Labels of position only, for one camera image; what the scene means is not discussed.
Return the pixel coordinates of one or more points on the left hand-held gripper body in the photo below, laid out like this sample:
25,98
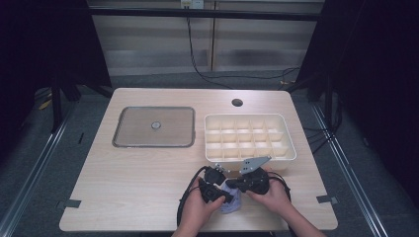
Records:
210,187

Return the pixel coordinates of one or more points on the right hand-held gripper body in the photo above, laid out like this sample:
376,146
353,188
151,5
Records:
255,182

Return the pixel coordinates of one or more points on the lavender sock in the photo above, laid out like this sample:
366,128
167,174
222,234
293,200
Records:
230,207

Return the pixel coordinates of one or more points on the white divided storage box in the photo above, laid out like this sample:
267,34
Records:
250,138

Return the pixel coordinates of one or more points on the person's right hand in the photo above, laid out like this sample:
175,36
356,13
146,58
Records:
273,199

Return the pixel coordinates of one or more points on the person's left hand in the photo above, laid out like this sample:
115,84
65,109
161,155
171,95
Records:
197,210

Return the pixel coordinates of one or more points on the grey tape strip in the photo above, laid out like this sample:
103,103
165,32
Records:
327,199
69,203

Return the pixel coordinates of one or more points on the clear grey-rimmed box lid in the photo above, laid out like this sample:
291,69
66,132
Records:
141,131

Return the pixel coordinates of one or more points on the black stand leg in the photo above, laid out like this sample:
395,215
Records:
56,105

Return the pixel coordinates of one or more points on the yellow floor object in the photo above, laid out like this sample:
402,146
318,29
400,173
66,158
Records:
45,104

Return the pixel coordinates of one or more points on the metal floor rail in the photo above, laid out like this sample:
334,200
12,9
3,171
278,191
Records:
36,168
349,168

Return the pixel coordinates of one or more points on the black horizontal frame bar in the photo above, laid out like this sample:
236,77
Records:
204,14

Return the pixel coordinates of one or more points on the white wall socket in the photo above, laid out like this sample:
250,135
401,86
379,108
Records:
192,4

